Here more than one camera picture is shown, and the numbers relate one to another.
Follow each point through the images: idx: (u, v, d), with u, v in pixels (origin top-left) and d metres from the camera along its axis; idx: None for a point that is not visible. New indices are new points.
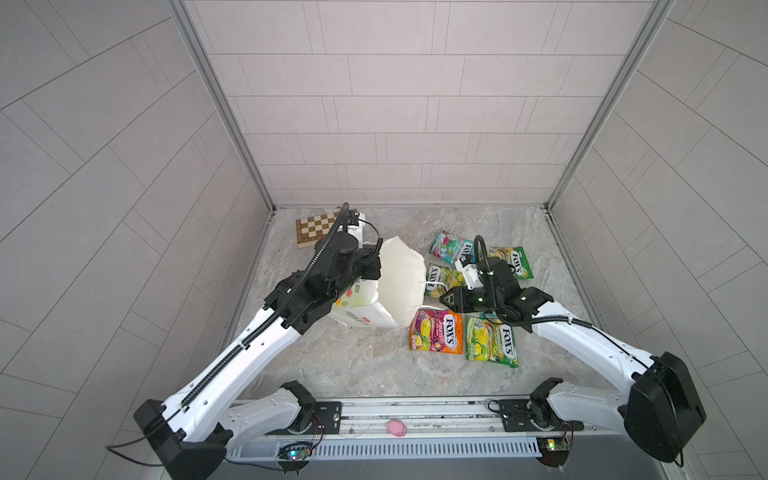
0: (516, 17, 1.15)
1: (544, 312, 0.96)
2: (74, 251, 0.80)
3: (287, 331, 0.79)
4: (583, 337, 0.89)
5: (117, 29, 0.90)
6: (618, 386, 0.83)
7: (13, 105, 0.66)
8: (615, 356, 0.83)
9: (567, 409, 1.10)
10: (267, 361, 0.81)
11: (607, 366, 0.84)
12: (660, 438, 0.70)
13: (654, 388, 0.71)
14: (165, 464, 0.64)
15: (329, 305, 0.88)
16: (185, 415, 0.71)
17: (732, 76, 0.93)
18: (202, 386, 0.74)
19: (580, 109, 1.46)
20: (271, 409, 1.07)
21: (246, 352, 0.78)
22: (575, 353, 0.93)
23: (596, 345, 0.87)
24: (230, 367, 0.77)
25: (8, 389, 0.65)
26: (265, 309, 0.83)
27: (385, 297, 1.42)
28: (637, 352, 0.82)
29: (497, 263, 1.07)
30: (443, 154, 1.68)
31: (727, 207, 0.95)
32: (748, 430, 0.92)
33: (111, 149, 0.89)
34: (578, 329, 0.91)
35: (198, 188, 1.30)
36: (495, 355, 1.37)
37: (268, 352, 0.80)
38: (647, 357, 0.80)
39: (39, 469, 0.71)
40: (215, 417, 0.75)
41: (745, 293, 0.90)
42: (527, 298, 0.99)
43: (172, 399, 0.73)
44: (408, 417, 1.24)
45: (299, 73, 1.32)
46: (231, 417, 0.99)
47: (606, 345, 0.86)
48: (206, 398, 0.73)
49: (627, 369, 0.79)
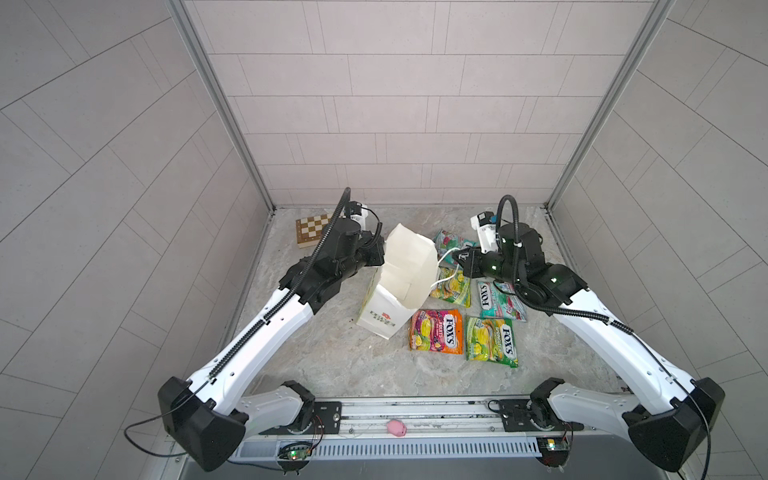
0: (516, 18, 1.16)
1: (577, 302, 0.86)
2: (74, 251, 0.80)
3: (303, 308, 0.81)
4: (621, 345, 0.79)
5: (117, 29, 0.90)
6: (644, 400, 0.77)
7: (12, 105, 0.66)
8: (654, 374, 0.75)
9: (568, 412, 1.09)
10: (287, 337, 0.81)
11: (640, 381, 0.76)
12: (669, 455, 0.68)
13: (693, 417, 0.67)
14: (195, 435, 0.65)
15: (337, 286, 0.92)
16: (214, 386, 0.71)
17: (732, 76, 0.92)
18: (228, 359, 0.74)
19: (580, 109, 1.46)
20: (280, 400, 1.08)
21: (268, 327, 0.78)
22: (601, 354, 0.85)
23: (634, 357, 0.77)
24: (253, 341, 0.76)
25: (8, 389, 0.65)
26: (280, 289, 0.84)
27: (396, 288, 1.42)
28: (678, 373, 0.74)
29: (529, 234, 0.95)
30: (443, 154, 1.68)
31: (727, 207, 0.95)
32: (747, 430, 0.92)
33: (111, 149, 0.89)
34: (617, 333, 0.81)
35: (198, 188, 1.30)
36: (495, 354, 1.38)
37: (288, 328, 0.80)
38: (688, 379, 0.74)
39: (38, 468, 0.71)
40: (240, 390, 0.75)
41: (745, 293, 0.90)
42: (557, 281, 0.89)
43: (198, 373, 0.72)
44: (408, 416, 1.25)
45: (299, 73, 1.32)
46: (244, 404, 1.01)
47: (645, 359, 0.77)
48: (233, 370, 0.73)
49: (667, 393, 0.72)
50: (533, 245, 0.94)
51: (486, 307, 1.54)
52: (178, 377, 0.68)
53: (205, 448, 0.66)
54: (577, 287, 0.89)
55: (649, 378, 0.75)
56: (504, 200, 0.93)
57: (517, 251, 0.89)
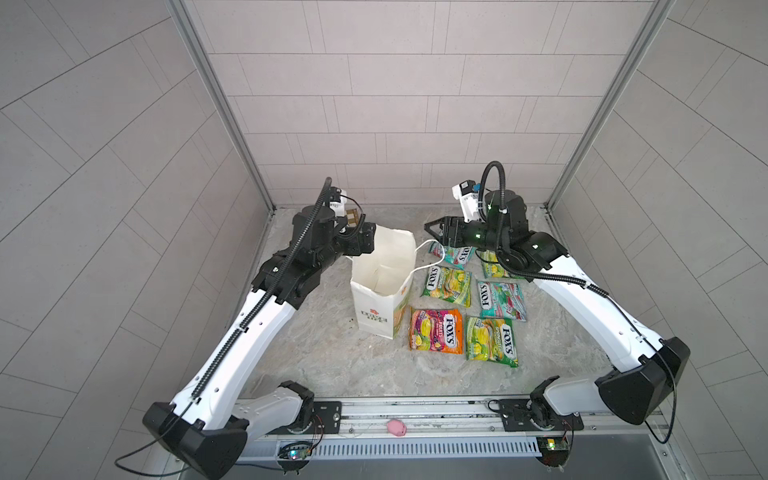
0: (516, 18, 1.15)
1: (558, 268, 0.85)
2: (74, 250, 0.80)
3: (283, 306, 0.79)
4: (596, 308, 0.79)
5: (117, 29, 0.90)
6: (614, 359, 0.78)
7: (12, 105, 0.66)
8: (625, 334, 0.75)
9: (558, 400, 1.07)
10: (268, 341, 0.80)
11: (611, 341, 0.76)
12: (635, 408, 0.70)
13: (659, 372, 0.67)
14: (190, 455, 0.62)
15: (316, 278, 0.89)
16: (199, 406, 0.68)
17: (732, 76, 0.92)
18: (210, 375, 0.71)
19: (580, 109, 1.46)
20: (280, 402, 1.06)
21: (246, 335, 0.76)
22: (575, 316, 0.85)
23: (606, 319, 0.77)
24: (233, 352, 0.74)
25: (8, 389, 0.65)
26: (254, 293, 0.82)
27: (398, 289, 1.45)
28: (648, 333, 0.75)
29: (515, 200, 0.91)
30: (444, 154, 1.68)
31: (727, 207, 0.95)
32: (749, 431, 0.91)
33: (111, 149, 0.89)
34: (593, 296, 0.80)
35: (198, 188, 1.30)
36: (495, 354, 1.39)
37: (268, 332, 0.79)
38: (656, 339, 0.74)
39: (38, 468, 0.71)
40: (229, 404, 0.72)
41: (745, 293, 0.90)
42: (539, 247, 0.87)
43: (181, 395, 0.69)
44: (408, 416, 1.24)
45: (300, 72, 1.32)
46: (243, 409, 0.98)
47: (618, 321, 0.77)
48: (217, 386, 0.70)
49: (637, 351, 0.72)
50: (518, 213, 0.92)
51: (486, 306, 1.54)
52: (160, 402, 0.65)
53: (204, 465, 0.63)
54: (558, 254, 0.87)
55: (619, 337, 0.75)
56: (491, 166, 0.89)
57: (503, 219, 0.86)
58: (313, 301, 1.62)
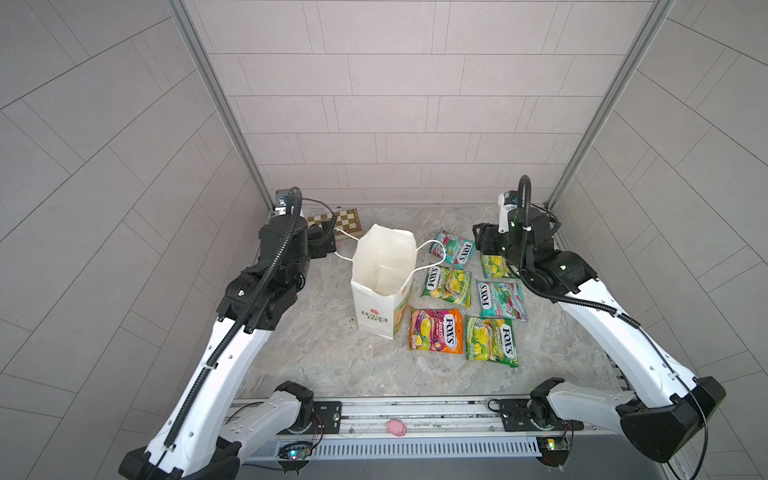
0: (516, 17, 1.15)
1: (585, 292, 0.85)
2: (74, 250, 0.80)
3: (254, 335, 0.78)
4: (627, 339, 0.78)
5: (117, 29, 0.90)
6: (642, 392, 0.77)
7: (12, 104, 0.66)
8: (656, 370, 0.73)
9: (565, 408, 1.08)
10: (240, 371, 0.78)
11: (641, 375, 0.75)
12: (660, 445, 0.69)
13: (690, 413, 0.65)
14: None
15: (288, 297, 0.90)
16: (174, 455, 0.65)
17: (733, 76, 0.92)
18: (182, 420, 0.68)
19: (580, 109, 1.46)
20: (276, 411, 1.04)
21: (216, 372, 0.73)
22: (603, 343, 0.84)
23: (638, 352, 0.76)
24: (204, 392, 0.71)
25: (8, 389, 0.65)
26: (220, 323, 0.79)
27: (397, 289, 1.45)
28: (682, 371, 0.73)
29: (541, 221, 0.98)
30: (443, 154, 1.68)
31: (728, 207, 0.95)
32: (750, 433, 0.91)
33: (111, 149, 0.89)
34: (624, 327, 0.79)
35: (198, 188, 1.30)
36: (495, 354, 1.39)
37: (239, 362, 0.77)
38: (690, 378, 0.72)
39: (39, 469, 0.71)
40: (208, 443, 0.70)
41: (745, 293, 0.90)
42: (566, 268, 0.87)
43: (154, 442, 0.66)
44: (407, 416, 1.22)
45: (300, 72, 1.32)
46: (233, 429, 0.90)
47: (649, 355, 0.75)
48: (192, 430, 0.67)
49: (668, 389, 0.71)
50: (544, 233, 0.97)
51: (486, 306, 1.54)
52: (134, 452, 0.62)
53: None
54: (587, 276, 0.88)
55: (651, 373, 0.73)
56: (521, 183, 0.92)
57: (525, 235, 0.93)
58: (313, 301, 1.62)
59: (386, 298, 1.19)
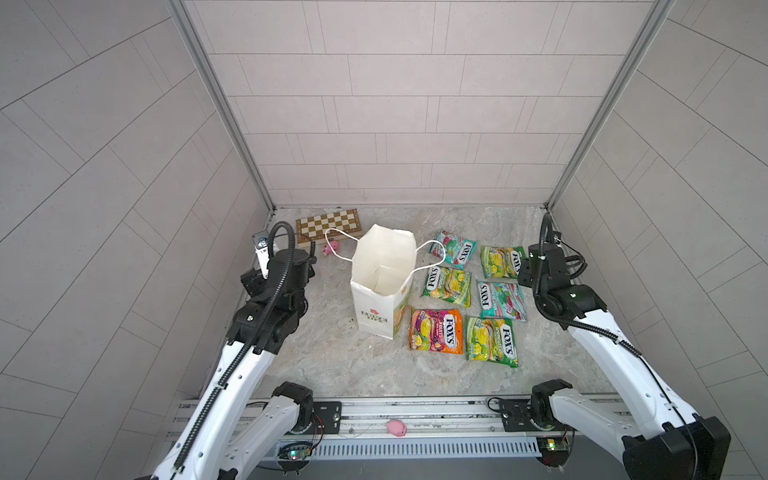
0: (516, 17, 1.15)
1: (591, 319, 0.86)
2: (74, 250, 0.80)
3: (261, 357, 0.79)
4: (626, 365, 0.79)
5: (117, 29, 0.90)
6: (639, 422, 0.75)
7: (12, 105, 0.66)
8: (652, 396, 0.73)
9: (567, 414, 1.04)
10: (248, 394, 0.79)
11: (637, 402, 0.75)
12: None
13: (681, 442, 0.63)
14: None
15: (293, 321, 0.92)
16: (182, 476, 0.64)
17: (733, 75, 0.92)
18: (193, 440, 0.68)
19: (579, 109, 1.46)
20: (271, 423, 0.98)
21: (226, 392, 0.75)
22: (605, 371, 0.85)
23: (635, 378, 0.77)
24: (214, 412, 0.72)
25: (8, 389, 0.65)
26: (230, 346, 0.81)
27: (397, 289, 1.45)
28: (681, 404, 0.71)
29: (554, 250, 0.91)
30: (443, 154, 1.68)
31: (728, 207, 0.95)
32: (747, 433, 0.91)
33: (111, 149, 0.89)
34: (625, 354, 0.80)
35: (198, 188, 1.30)
36: (495, 354, 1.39)
37: (248, 384, 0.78)
38: (690, 412, 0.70)
39: (38, 469, 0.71)
40: (213, 468, 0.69)
41: (745, 293, 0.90)
42: (577, 296, 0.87)
43: (163, 465, 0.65)
44: (407, 416, 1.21)
45: (300, 73, 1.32)
46: (229, 454, 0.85)
47: (647, 382, 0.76)
48: (202, 450, 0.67)
49: (661, 415, 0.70)
50: (559, 262, 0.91)
51: (486, 307, 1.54)
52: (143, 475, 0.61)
53: None
54: (597, 306, 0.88)
55: (647, 400, 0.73)
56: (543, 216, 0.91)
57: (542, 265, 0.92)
58: (314, 301, 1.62)
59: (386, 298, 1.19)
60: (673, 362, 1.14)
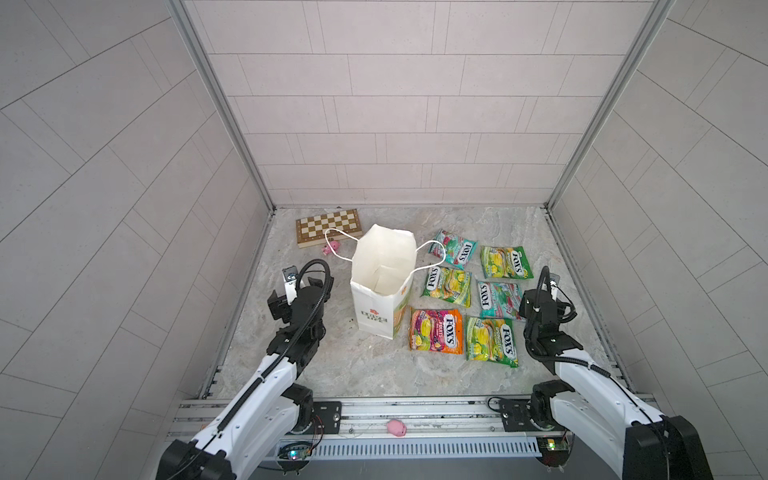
0: (516, 17, 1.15)
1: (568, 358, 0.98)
2: (74, 250, 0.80)
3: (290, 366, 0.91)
4: (597, 382, 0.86)
5: (117, 29, 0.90)
6: (618, 434, 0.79)
7: (12, 105, 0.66)
8: (622, 403, 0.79)
9: (567, 422, 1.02)
10: (276, 396, 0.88)
11: (612, 412, 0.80)
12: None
13: (648, 438, 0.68)
14: None
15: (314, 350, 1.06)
16: (221, 440, 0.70)
17: (733, 75, 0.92)
18: (234, 413, 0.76)
19: (580, 109, 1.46)
20: (271, 427, 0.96)
21: (264, 384, 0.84)
22: (585, 395, 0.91)
23: (605, 390, 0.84)
24: (252, 397, 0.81)
25: (9, 389, 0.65)
26: (269, 357, 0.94)
27: (397, 289, 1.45)
28: (648, 408, 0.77)
29: (547, 302, 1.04)
30: (443, 154, 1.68)
31: (727, 207, 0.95)
32: (749, 434, 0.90)
33: (111, 149, 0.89)
34: (595, 373, 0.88)
35: (198, 188, 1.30)
36: (495, 354, 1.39)
37: (278, 387, 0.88)
38: (657, 415, 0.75)
39: (38, 469, 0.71)
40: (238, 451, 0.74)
41: (746, 293, 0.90)
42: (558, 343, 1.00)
43: (204, 431, 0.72)
44: (407, 416, 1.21)
45: (300, 73, 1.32)
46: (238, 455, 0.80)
47: (617, 393, 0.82)
48: (238, 423, 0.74)
49: (630, 416, 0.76)
50: (550, 313, 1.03)
51: (486, 307, 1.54)
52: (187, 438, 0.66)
53: None
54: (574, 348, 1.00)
55: (617, 405, 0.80)
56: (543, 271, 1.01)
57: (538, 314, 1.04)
58: None
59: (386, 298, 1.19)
60: (673, 362, 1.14)
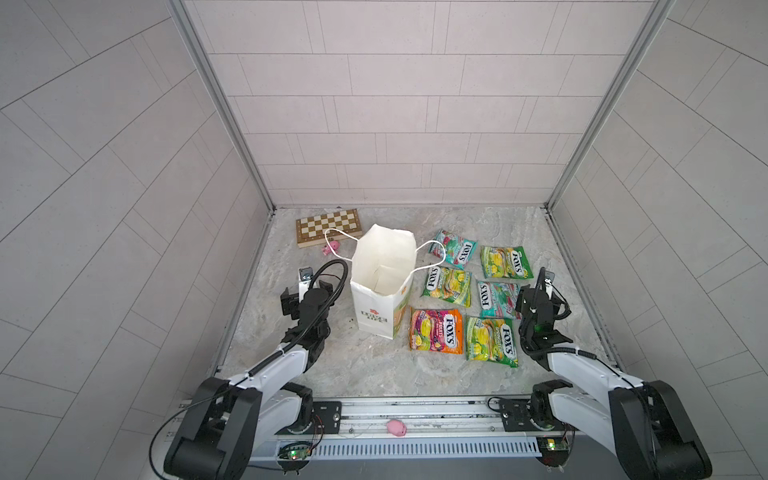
0: (516, 17, 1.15)
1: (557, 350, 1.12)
2: (74, 250, 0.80)
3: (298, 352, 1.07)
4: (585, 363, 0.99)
5: (117, 29, 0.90)
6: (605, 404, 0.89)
7: (12, 105, 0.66)
8: (607, 376, 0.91)
9: (563, 414, 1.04)
10: (292, 371, 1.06)
11: (599, 386, 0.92)
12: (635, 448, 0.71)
13: (631, 399, 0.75)
14: (236, 416, 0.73)
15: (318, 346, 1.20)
16: (251, 382, 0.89)
17: (733, 76, 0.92)
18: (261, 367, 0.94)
19: (580, 109, 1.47)
20: (276, 408, 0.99)
21: (284, 356, 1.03)
22: (577, 380, 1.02)
23: (591, 368, 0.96)
24: (275, 362, 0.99)
25: (9, 390, 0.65)
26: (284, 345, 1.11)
27: (397, 289, 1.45)
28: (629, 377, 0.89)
29: (544, 303, 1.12)
30: (443, 154, 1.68)
31: (727, 207, 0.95)
32: (750, 434, 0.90)
33: (111, 149, 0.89)
34: (582, 358, 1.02)
35: (198, 188, 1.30)
36: (495, 354, 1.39)
37: (295, 365, 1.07)
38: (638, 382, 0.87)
39: (38, 469, 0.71)
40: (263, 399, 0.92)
41: (745, 293, 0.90)
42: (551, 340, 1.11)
43: (236, 376, 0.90)
44: (408, 416, 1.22)
45: (300, 73, 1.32)
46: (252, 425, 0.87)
47: (601, 369, 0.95)
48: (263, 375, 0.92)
49: (612, 384, 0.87)
50: (547, 314, 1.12)
51: (486, 307, 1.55)
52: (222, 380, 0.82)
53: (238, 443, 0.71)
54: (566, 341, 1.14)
55: (596, 375, 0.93)
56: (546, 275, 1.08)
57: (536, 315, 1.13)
58: None
59: (386, 297, 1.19)
60: (673, 362, 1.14)
